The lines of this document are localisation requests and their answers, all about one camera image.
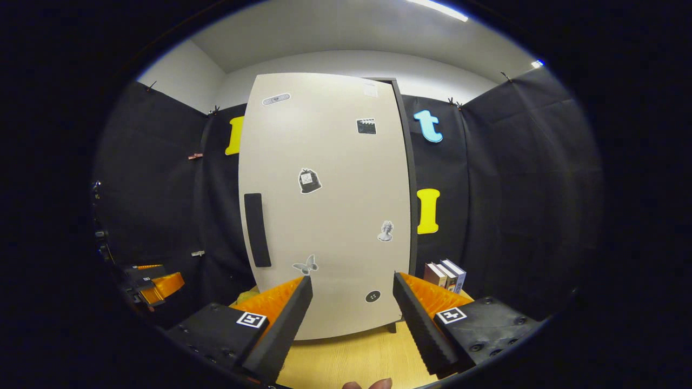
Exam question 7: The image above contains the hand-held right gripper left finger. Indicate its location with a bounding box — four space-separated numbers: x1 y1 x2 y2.
165 276 314 384

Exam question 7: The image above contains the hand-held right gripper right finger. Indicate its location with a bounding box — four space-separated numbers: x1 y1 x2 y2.
392 272 543 379

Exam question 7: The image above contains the black door handle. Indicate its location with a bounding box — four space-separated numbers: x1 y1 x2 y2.
244 192 272 269

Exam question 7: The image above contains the beige cabinet door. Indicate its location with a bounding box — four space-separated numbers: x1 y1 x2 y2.
238 72 412 341

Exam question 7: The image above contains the dark grey cabinet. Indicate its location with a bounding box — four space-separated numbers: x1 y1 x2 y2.
378 77 420 333

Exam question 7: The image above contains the brown cream book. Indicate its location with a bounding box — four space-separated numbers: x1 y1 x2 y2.
424 263 447 288

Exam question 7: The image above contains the dark book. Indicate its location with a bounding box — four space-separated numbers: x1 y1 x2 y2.
435 263 459 292

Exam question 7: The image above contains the black backdrop cloth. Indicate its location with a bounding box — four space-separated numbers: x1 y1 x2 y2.
92 68 603 330

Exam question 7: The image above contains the long ceiling light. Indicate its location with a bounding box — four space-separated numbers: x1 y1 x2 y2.
405 0 469 22

